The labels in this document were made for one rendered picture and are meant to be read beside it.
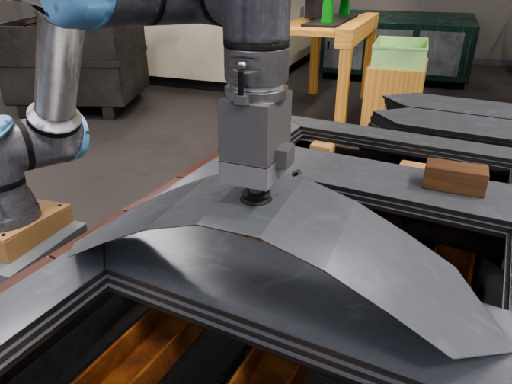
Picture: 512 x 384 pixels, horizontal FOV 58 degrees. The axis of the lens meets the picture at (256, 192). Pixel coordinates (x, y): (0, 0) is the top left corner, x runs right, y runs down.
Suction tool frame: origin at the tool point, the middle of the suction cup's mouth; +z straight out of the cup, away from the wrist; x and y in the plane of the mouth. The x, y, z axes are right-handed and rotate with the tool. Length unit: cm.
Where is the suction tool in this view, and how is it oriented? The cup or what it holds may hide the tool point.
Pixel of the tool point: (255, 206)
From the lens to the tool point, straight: 61.5
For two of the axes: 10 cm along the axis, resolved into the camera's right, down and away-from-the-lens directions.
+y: 3.9, -4.1, 8.3
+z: 0.0, 9.0, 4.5
